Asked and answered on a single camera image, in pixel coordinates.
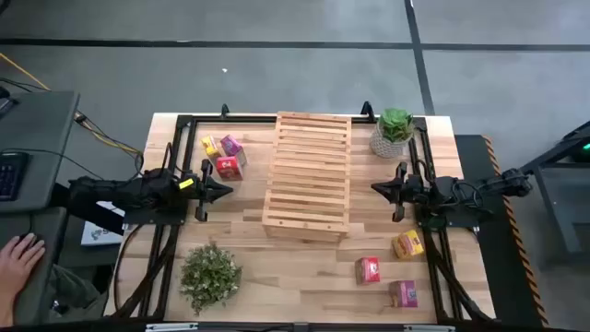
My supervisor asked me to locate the person's forearm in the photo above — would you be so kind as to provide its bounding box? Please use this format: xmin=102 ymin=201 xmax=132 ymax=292
xmin=0 ymin=290 xmax=19 ymax=326

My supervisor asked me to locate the person's hand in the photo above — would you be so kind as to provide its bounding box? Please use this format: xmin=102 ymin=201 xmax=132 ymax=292
xmin=0 ymin=233 xmax=47 ymax=301

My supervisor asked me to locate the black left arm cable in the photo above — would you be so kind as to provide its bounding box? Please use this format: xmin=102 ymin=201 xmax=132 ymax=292
xmin=133 ymin=141 xmax=204 ymax=184

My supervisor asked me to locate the black mat with hazard stripe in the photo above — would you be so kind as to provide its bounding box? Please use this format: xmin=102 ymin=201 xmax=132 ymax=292
xmin=454 ymin=133 xmax=549 ymax=328

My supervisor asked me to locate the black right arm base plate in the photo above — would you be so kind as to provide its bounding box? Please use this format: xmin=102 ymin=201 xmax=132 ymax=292
xmin=417 ymin=209 xmax=480 ymax=231

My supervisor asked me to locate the black aluminium rig frame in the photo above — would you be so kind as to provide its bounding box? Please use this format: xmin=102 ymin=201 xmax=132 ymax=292
xmin=110 ymin=113 xmax=497 ymax=324

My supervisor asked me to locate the wooden slatted crate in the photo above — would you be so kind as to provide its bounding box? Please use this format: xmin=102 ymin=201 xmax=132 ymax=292
xmin=261 ymin=110 xmax=354 ymax=244

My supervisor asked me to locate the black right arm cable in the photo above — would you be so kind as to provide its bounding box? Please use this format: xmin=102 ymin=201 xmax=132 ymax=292
xmin=412 ymin=159 xmax=508 ymax=216

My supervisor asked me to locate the black desk leg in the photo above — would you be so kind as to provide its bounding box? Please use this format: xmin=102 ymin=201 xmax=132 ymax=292
xmin=50 ymin=184 xmax=125 ymax=236

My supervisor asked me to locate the pink cereal box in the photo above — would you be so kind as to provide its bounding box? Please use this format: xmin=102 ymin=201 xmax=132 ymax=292
xmin=219 ymin=134 xmax=248 ymax=167
xmin=388 ymin=279 xmax=419 ymax=309

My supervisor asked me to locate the person's leg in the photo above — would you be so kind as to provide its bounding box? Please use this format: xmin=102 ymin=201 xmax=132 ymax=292
xmin=45 ymin=265 xmax=110 ymax=322

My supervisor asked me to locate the white printed booklet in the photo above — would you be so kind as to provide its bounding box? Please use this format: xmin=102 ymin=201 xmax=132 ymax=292
xmin=80 ymin=201 xmax=125 ymax=248

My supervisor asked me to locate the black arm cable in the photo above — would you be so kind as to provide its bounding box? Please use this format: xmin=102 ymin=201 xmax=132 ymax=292
xmin=412 ymin=159 xmax=508 ymax=216
xmin=133 ymin=141 xmax=204 ymax=184

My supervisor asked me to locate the yellow cereal box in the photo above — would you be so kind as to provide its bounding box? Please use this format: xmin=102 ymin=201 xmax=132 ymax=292
xmin=391 ymin=229 xmax=425 ymax=260
xmin=200 ymin=135 xmax=223 ymax=160

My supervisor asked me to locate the grey metal stand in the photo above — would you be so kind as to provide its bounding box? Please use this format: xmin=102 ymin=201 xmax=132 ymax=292
xmin=509 ymin=120 xmax=590 ymax=267

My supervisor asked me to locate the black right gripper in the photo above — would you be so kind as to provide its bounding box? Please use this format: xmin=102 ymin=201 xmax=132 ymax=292
xmin=371 ymin=160 xmax=426 ymax=223

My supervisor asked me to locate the yellow floor cable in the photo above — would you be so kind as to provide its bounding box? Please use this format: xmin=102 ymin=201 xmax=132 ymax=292
xmin=0 ymin=52 xmax=144 ymax=156

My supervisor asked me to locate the black keyboard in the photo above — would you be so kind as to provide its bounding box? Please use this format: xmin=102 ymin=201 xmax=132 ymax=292
xmin=0 ymin=151 xmax=31 ymax=203

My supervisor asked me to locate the succulent in white pot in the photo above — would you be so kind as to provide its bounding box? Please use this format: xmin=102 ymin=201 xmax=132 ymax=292
xmin=368 ymin=107 xmax=416 ymax=160

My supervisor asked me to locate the red cereal box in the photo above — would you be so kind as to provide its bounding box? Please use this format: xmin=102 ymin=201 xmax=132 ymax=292
xmin=354 ymin=255 xmax=382 ymax=286

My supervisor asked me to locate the bushy small-leaved green plant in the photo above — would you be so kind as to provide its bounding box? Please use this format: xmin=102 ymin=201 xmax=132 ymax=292
xmin=178 ymin=242 xmax=244 ymax=317

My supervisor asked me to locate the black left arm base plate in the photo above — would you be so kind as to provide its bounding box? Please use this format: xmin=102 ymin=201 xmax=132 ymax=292
xmin=122 ymin=202 xmax=188 ymax=226

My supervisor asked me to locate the grey desk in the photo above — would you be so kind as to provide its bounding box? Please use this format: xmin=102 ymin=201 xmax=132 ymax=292
xmin=0 ymin=90 xmax=80 ymax=326

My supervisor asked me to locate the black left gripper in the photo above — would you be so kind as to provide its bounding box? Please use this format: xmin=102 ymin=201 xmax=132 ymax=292
xmin=186 ymin=159 xmax=234 ymax=223

